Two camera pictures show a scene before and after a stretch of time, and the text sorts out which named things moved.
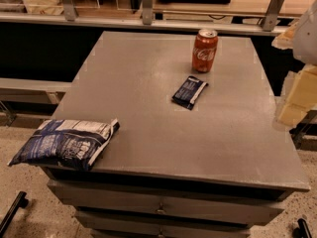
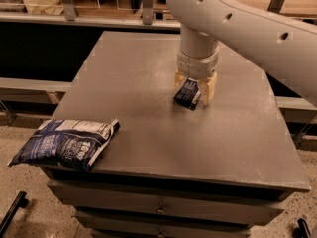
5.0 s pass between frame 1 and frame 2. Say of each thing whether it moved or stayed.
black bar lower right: stayed
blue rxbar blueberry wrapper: stayed
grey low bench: stayed
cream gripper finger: moved
